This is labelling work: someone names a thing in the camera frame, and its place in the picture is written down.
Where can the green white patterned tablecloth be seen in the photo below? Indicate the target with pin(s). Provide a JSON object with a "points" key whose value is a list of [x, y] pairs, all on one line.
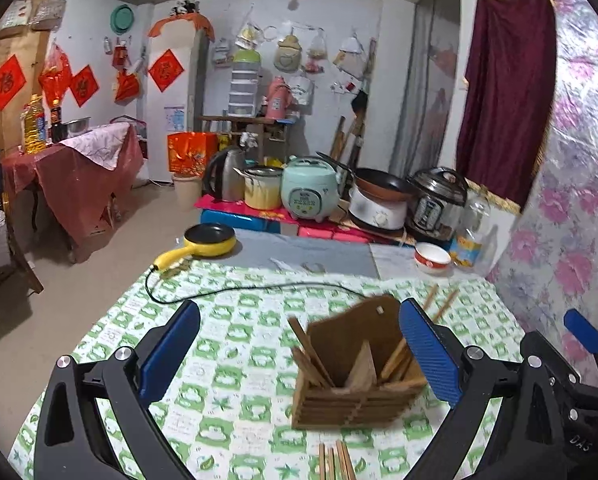
{"points": [[229, 340]]}

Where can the orange cloth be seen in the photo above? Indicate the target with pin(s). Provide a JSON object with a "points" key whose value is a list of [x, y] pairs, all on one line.
{"points": [[181, 24]]}

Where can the yellow pot with lid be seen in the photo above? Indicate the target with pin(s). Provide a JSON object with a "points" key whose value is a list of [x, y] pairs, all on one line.
{"points": [[263, 190]]}

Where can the dark sauce bottle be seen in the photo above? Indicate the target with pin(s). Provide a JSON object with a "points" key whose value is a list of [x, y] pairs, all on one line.
{"points": [[56, 122]]}

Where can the pink white cloth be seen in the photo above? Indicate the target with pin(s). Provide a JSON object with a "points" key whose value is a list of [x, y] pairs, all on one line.
{"points": [[101, 145]]}

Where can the mint green rice cooker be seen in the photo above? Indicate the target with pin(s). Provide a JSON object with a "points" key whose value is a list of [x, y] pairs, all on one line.
{"points": [[309, 192]]}

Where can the grey mat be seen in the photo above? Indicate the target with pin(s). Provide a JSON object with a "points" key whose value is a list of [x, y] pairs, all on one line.
{"points": [[304, 252]]}

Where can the white plastic drawer tower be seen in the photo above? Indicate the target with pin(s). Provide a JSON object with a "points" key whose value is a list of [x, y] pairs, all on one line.
{"points": [[243, 85]]}

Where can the white electric cooker base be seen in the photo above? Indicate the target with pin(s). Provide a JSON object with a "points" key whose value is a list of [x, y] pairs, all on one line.
{"points": [[379, 212]]}

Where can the wooden shelf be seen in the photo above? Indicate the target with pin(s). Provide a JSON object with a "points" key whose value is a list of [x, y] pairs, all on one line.
{"points": [[239, 122]]}

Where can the table with red cloth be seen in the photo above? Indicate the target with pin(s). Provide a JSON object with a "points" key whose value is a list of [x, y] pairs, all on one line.
{"points": [[79, 190]]}

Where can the clear packaged bag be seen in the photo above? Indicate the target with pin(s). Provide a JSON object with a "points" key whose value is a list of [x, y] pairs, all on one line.
{"points": [[48, 10]]}

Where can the brown wooden chopstick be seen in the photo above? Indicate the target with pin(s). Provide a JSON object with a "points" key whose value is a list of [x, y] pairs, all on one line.
{"points": [[306, 347], [446, 305], [306, 370], [430, 297]]}

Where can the yellow cooking oil bottle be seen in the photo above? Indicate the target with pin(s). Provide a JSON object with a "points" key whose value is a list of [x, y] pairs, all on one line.
{"points": [[34, 127]]}

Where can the wooden chopstick holder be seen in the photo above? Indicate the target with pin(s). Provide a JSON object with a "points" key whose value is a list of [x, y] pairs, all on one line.
{"points": [[339, 340]]}

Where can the beige plastic bucket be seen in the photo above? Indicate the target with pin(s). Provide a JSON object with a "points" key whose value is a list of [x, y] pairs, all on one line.
{"points": [[186, 192]]}

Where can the teal plastic basin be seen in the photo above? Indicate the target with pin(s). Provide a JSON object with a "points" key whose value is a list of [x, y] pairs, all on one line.
{"points": [[122, 18]]}

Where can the wooden sticks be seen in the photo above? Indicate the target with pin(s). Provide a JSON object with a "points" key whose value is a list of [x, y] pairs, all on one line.
{"points": [[346, 137]]}

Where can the yellow electric frying pan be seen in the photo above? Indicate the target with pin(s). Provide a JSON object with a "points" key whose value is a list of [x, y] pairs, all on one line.
{"points": [[211, 241]]}

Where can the dark red curtain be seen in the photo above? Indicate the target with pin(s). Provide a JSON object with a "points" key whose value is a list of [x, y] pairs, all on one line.
{"points": [[504, 95]]}

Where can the row of wooden chopsticks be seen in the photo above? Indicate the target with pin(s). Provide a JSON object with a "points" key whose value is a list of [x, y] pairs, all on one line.
{"points": [[341, 462]]}

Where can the red diamond paper decoration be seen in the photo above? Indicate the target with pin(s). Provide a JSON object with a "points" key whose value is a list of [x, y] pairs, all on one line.
{"points": [[84, 86], [6, 82], [164, 70]]}

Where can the grey sheer curtain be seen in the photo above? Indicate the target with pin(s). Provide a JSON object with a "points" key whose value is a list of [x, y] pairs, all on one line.
{"points": [[424, 85]]}

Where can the red plastic hanging bag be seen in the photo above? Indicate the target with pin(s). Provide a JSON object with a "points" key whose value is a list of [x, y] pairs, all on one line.
{"points": [[55, 75]]}

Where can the clear plastic bottle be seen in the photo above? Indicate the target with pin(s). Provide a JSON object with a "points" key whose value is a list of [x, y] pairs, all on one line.
{"points": [[474, 235]]}

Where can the white red bowl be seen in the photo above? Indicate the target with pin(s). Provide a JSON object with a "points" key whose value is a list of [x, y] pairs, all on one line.
{"points": [[431, 259]]}

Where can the black hanging bag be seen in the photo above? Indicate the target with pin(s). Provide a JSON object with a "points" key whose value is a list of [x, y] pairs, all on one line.
{"points": [[360, 101]]}

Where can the white hanging bag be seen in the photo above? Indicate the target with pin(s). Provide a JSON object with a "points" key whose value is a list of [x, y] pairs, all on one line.
{"points": [[300, 91]]}

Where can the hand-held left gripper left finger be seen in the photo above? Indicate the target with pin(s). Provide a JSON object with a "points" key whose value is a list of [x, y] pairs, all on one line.
{"points": [[171, 347]]}

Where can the beige hanging bag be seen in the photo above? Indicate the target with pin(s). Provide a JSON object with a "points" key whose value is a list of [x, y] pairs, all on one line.
{"points": [[286, 55]]}

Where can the clear plastic hanging bag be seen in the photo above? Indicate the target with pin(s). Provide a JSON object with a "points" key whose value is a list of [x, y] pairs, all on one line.
{"points": [[316, 47], [249, 37], [349, 54]]}

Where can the red pink boxes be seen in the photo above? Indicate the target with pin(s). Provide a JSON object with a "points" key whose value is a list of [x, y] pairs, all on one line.
{"points": [[244, 220]]}

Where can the orange hanging bag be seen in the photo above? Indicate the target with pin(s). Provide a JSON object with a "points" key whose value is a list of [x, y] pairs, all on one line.
{"points": [[127, 87]]}

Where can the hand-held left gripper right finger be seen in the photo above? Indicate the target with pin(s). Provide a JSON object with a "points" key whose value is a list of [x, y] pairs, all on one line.
{"points": [[429, 350]]}

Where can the black silver pressure cooker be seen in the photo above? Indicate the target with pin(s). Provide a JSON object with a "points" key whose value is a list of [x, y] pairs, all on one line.
{"points": [[436, 205]]}

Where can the red gift bag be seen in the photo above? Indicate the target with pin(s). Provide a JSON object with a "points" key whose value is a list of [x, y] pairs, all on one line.
{"points": [[191, 155]]}

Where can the black white plush toy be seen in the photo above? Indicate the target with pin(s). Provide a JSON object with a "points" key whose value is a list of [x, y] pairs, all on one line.
{"points": [[185, 5]]}

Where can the steel electric kettle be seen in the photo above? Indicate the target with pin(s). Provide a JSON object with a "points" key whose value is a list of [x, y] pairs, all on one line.
{"points": [[226, 175]]}

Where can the steel bowl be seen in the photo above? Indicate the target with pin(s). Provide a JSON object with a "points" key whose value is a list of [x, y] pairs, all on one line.
{"points": [[76, 126]]}

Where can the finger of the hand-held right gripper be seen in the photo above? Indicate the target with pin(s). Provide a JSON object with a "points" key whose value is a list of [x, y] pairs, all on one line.
{"points": [[554, 360], [583, 329]]}

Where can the white fridge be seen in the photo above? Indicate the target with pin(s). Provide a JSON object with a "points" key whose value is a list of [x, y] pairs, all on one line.
{"points": [[176, 120]]}

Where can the pink thermos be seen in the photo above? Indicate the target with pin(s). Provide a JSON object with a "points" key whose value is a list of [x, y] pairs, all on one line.
{"points": [[278, 100]]}

